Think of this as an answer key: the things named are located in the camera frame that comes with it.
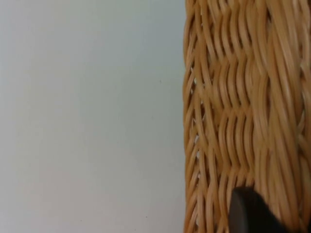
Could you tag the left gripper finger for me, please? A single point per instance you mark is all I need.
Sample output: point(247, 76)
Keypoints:
point(250, 213)

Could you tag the pale wicker basket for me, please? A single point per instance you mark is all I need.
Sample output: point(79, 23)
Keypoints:
point(245, 109)

